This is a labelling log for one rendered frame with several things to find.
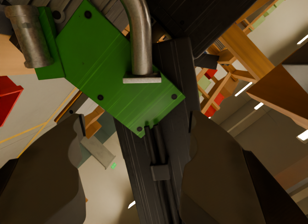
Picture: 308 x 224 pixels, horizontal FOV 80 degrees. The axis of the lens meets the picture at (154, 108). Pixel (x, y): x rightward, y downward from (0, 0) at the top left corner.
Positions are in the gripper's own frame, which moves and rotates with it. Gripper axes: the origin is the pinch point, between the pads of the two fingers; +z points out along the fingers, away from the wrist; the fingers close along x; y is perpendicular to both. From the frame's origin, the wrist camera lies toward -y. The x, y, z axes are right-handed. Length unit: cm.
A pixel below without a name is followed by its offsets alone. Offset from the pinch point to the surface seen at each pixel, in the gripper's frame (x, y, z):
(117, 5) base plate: -9, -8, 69
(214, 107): 128, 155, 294
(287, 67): 25.0, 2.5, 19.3
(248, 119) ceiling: 377, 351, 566
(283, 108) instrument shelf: 37, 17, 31
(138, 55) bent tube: -0.3, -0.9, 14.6
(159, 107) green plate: 2.8, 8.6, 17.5
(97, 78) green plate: -7.1, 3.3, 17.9
